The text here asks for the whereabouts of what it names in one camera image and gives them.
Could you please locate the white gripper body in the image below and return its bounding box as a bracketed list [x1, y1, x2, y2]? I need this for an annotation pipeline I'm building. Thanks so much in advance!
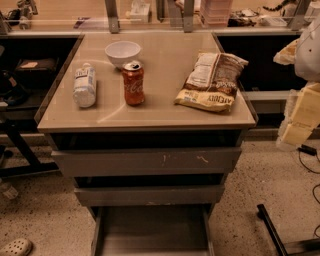
[273, 39, 298, 65]

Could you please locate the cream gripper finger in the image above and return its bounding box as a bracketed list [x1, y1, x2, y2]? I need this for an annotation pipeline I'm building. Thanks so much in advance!
[281, 83, 320, 146]

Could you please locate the red coke can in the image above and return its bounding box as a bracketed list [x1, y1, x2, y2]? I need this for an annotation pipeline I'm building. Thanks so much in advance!
[122, 60, 145, 106]

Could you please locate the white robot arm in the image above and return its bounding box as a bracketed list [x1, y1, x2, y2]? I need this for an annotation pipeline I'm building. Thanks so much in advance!
[273, 16, 320, 150]

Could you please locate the middle grey drawer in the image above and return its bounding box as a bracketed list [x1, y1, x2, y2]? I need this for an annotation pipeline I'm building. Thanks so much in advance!
[74, 185, 224, 206]

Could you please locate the grey drawer cabinet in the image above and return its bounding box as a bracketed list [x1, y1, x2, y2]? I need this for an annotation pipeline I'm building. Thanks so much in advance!
[36, 31, 257, 256]

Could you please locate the open bottom grey drawer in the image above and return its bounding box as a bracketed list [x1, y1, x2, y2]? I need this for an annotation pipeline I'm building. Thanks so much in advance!
[90, 205, 215, 256]

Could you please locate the top grey drawer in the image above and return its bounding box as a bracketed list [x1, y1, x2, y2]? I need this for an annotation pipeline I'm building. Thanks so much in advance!
[52, 147, 241, 177]

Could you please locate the brown chip bag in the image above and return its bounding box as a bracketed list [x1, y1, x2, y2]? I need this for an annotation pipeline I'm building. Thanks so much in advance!
[174, 52, 248, 113]

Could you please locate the pink plastic container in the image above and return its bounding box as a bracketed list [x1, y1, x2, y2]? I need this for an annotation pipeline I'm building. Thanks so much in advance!
[199, 0, 233, 27]

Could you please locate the black metal floor bar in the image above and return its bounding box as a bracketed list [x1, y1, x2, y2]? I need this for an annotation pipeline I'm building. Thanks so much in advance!
[257, 204, 320, 256]

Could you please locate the white ceramic bowl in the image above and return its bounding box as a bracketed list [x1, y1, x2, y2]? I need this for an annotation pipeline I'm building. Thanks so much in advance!
[105, 41, 141, 69]

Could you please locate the white plastic water bottle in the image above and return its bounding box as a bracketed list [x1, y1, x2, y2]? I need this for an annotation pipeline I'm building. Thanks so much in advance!
[73, 63, 97, 108]

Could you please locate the black bag on shelf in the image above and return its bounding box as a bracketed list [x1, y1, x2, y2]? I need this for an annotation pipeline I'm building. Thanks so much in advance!
[15, 58, 58, 79]

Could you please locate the small white bottle on floor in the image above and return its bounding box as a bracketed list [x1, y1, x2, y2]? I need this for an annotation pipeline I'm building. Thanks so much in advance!
[0, 182, 18, 200]

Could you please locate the beige perforated clog shoe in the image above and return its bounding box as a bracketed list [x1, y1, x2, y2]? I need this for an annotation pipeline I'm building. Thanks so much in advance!
[0, 238, 33, 256]

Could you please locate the black power adapter with cable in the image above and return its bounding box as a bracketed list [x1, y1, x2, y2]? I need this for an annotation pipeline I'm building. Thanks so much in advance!
[298, 145, 320, 174]

